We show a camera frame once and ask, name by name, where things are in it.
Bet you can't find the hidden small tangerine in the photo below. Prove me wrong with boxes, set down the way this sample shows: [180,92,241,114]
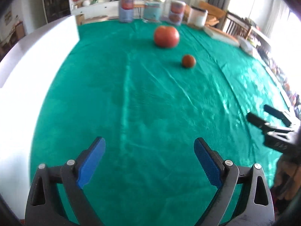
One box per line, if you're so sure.
[182,55,196,68]

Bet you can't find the large red tomato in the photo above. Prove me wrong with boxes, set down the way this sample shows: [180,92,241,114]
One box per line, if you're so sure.
[154,26,180,48]

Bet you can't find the right hand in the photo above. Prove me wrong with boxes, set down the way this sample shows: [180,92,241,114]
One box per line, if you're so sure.
[274,155,300,201]

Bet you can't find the white plastic bag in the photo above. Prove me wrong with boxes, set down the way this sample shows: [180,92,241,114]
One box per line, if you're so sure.
[237,36,254,56]

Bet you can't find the flat white box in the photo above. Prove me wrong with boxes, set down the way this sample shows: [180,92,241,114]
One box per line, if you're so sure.
[203,26,240,47]

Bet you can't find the wooden chair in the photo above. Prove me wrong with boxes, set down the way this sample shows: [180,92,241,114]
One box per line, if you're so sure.
[222,11,252,39]

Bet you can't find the green satin tablecloth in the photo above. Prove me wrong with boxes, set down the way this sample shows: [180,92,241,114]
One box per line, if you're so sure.
[31,20,288,225]

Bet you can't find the clear container white contents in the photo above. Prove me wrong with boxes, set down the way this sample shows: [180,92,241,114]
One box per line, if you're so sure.
[187,6,208,28]

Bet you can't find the white foam box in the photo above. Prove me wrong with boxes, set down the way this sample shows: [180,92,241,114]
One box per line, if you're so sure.
[1,15,80,219]

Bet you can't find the right blue-red tin can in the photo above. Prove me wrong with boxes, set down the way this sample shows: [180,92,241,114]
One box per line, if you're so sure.
[168,0,186,26]

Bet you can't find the blue-red tin can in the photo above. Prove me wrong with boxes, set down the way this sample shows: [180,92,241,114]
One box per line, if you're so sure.
[168,0,186,26]
[118,0,135,23]

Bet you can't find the clear plastic jar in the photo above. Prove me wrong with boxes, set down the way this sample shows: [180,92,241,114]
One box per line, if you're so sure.
[142,0,165,23]

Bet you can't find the left blue-red tin can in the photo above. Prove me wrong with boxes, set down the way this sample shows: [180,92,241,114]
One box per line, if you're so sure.
[118,0,135,23]

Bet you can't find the cardboard box on floor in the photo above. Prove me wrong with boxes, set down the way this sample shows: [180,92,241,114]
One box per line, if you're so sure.
[75,14,85,26]

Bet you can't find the white tv cabinet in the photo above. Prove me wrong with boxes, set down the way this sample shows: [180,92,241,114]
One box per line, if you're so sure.
[71,0,144,24]

